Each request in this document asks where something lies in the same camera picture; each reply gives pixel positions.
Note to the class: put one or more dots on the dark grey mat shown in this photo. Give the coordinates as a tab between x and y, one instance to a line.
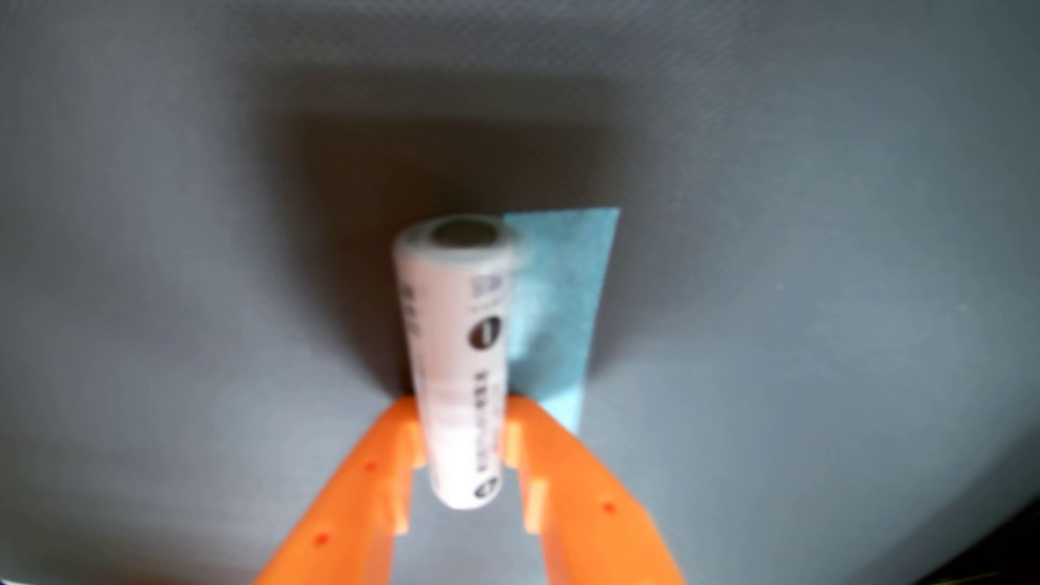
812	284

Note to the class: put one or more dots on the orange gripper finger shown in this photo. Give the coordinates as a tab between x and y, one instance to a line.
585	504
357	496

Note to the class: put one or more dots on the light blue tape piece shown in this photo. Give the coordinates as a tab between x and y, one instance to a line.
561	309

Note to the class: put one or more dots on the white cylindrical battery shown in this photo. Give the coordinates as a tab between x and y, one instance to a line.
455	366

